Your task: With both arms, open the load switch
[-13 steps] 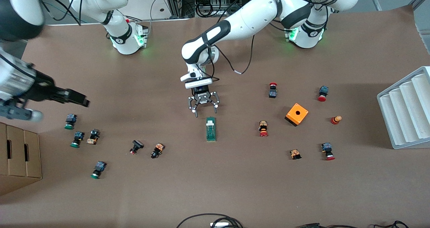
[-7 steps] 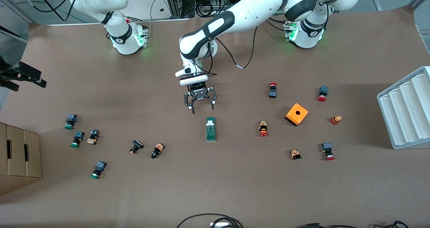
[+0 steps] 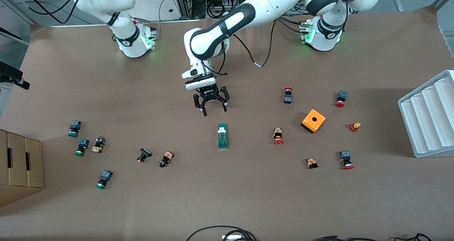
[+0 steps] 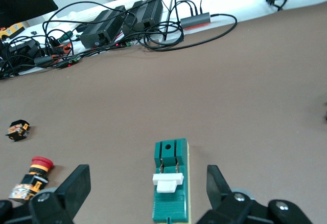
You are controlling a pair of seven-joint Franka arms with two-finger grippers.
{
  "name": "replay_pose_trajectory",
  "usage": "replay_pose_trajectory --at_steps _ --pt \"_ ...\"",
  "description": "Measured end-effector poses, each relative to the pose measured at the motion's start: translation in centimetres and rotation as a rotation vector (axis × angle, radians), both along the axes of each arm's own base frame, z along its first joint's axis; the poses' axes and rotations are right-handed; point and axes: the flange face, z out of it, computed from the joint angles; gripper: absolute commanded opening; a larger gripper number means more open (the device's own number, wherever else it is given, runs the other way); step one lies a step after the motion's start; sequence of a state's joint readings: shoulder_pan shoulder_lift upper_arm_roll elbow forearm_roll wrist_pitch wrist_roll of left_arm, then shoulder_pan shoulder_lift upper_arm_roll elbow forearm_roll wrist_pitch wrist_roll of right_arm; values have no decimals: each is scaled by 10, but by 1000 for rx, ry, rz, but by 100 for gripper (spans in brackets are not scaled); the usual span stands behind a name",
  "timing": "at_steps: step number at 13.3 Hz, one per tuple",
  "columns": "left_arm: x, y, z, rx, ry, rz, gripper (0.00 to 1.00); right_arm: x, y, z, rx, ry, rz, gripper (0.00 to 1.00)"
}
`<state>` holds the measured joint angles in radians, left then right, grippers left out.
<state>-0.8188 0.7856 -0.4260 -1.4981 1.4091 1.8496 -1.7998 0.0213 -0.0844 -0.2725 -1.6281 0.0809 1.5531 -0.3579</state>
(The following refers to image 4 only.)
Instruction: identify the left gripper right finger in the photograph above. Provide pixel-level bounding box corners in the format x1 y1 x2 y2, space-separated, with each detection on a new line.
196 164 256 224

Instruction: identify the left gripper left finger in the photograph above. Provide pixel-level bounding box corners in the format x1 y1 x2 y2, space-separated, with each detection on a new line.
28 164 91 224

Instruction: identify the red emergency stop orange block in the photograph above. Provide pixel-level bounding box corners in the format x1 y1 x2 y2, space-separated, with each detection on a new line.
8 156 55 205

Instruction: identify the black orange contact block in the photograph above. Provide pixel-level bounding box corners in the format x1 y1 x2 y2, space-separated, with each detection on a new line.
5 119 32 143

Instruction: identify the black electronics box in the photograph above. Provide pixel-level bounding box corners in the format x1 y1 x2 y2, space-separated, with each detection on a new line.
9 38 43 59

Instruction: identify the black finned power supply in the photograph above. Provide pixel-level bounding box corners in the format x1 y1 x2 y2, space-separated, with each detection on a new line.
79 5 128 49
122 0 164 35

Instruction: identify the yellow black tool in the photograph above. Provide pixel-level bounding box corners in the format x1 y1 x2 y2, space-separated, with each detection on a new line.
0 22 26 40

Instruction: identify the black looped cable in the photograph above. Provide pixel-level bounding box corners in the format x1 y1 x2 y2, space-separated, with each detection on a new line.
143 13 238 53

